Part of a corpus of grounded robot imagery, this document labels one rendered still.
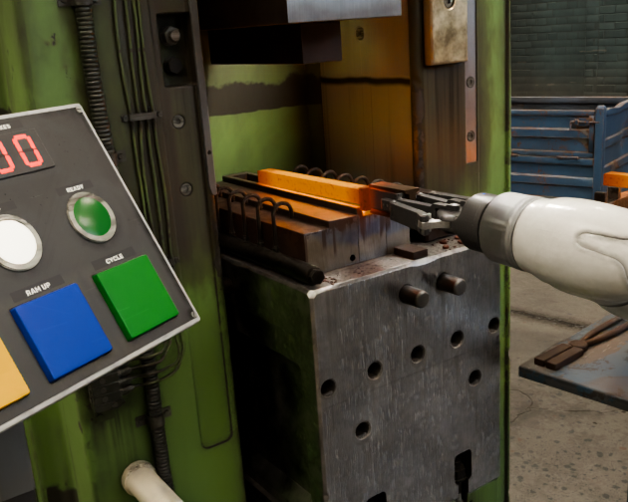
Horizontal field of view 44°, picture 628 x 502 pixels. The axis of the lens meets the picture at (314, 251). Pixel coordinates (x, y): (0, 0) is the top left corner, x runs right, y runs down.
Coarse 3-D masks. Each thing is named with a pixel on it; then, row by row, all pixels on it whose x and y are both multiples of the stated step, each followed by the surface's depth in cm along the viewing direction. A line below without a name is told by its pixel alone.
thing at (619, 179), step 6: (606, 174) 144; (612, 174) 143; (618, 174) 142; (624, 174) 142; (606, 180) 144; (612, 180) 143; (618, 180) 142; (624, 180) 141; (618, 186) 143; (624, 186) 142
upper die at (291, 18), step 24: (216, 0) 117; (240, 0) 111; (264, 0) 106; (288, 0) 102; (312, 0) 104; (336, 0) 106; (360, 0) 109; (384, 0) 111; (216, 24) 118; (240, 24) 113; (264, 24) 107
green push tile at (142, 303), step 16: (144, 256) 83; (112, 272) 79; (128, 272) 80; (144, 272) 82; (112, 288) 78; (128, 288) 79; (144, 288) 81; (160, 288) 83; (112, 304) 77; (128, 304) 78; (144, 304) 80; (160, 304) 82; (128, 320) 78; (144, 320) 79; (160, 320) 81; (128, 336) 77
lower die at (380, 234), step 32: (224, 192) 138; (256, 192) 136; (288, 192) 130; (224, 224) 131; (256, 224) 122; (288, 224) 117; (320, 224) 115; (352, 224) 116; (384, 224) 119; (320, 256) 113
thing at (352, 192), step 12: (264, 180) 138; (276, 180) 135; (288, 180) 131; (300, 180) 128; (312, 180) 126; (324, 180) 125; (336, 180) 124; (312, 192) 126; (324, 192) 123; (336, 192) 121; (348, 192) 118; (360, 192) 114; (396, 192) 110; (408, 192) 108; (360, 204) 115
